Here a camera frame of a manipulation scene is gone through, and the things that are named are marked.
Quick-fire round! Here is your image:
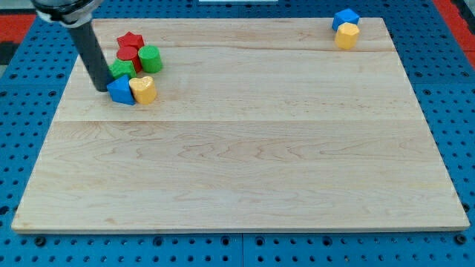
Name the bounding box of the light wooden board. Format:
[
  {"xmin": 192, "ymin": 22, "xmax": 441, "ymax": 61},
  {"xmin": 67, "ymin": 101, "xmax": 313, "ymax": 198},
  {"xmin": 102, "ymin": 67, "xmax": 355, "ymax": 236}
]
[{"xmin": 11, "ymin": 18, "xmax": 470, "ymax": 234}]

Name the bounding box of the green star block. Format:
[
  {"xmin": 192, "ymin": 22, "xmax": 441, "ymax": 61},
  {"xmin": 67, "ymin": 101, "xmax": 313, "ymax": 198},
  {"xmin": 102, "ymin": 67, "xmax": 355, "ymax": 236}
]
[{"xmin": 108, "ymin": 59, "xmax": 137, "ymax": 79}]

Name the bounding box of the red cylinder block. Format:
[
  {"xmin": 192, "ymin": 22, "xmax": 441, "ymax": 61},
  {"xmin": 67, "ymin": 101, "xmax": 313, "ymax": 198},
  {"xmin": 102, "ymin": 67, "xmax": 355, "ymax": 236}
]
[{"xmin": 117, "ymin": 46, "xmax": 143, "ymax": 73}]

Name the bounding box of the green cylinder block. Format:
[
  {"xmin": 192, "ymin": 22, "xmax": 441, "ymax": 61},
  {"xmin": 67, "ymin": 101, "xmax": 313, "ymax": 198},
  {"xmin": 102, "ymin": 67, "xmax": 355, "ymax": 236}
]
[{"xmin": 138, "ymin": 45, "xmax": 163, "ymax": 73}]

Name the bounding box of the red star block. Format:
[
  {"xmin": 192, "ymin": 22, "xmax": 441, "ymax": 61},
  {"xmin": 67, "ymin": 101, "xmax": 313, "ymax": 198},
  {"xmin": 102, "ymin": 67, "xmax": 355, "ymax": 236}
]
[{"xmin": 117, "ymin": 32, "xmax": 145, "ymax": 50}]

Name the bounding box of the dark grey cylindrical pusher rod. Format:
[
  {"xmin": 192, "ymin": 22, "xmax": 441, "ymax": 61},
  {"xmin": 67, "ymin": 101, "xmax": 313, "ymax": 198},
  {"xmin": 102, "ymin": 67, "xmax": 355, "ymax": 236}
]
[{"xmin": 68, "ymin": 21, "xmax": 114, "ymax": 92}]

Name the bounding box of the yellow hexagon block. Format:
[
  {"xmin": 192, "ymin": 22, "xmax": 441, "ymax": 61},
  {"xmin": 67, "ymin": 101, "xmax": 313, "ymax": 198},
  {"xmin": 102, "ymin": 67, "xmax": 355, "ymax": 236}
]
[{"xmin": 335, "ymin": 22, "xmax": 360, "ymax": 50}]

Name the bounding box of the blue cube block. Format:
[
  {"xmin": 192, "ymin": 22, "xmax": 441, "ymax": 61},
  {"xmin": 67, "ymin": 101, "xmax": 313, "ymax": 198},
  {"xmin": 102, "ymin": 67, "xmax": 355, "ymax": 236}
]
[{"xmin": 332, "ymin": 8, "xmax": 360, "ymax": 31}]

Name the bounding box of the yellow heart block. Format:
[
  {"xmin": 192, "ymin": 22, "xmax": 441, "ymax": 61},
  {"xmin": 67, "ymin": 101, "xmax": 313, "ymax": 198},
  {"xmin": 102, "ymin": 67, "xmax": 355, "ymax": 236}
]
[{"xmin": 128, "ymin": 76, "xmax": 157, "ymax": 105}]

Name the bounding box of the blue triangular block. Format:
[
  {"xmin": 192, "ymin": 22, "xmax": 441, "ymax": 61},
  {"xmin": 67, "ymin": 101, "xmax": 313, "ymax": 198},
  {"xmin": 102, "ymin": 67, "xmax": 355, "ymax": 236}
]
[{"xmin": 107, "ymin": 75, "xmax": 135, "ymax": 105}]

